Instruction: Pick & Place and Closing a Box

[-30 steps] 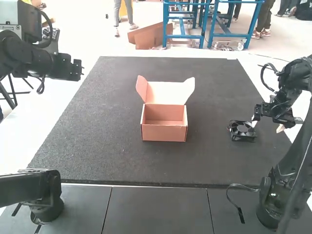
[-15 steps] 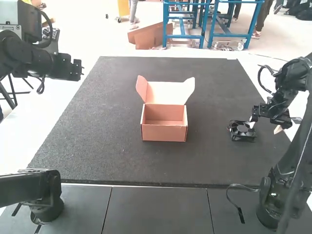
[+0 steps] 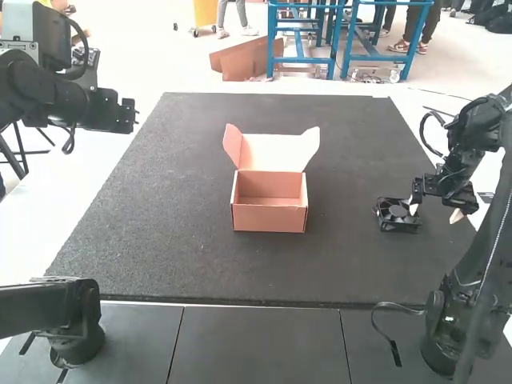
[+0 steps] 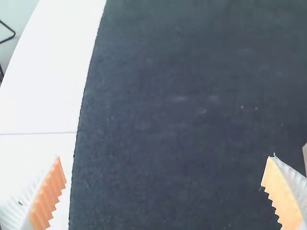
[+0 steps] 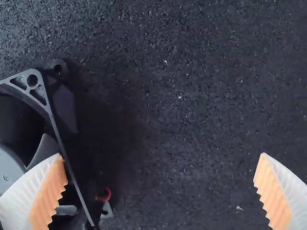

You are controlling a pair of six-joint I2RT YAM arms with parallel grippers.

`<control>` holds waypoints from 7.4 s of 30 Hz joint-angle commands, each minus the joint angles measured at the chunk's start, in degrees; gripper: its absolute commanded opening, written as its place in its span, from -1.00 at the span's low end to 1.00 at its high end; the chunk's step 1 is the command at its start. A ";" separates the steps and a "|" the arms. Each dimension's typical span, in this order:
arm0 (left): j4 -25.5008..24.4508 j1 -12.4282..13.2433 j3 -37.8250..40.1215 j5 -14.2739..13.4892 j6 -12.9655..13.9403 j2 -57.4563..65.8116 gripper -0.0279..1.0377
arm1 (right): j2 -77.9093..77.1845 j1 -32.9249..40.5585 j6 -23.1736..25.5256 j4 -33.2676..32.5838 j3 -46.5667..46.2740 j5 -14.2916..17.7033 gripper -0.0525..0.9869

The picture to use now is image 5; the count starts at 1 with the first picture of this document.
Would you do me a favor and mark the black square fan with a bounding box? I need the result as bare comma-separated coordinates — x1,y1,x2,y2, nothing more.
0,58,114,230

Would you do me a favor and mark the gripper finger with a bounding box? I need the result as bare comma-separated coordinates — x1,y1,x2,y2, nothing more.
253,152,307,230
0,153,69,230

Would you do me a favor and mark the black mat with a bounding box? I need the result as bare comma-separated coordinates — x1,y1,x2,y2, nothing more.
0,0,307,230

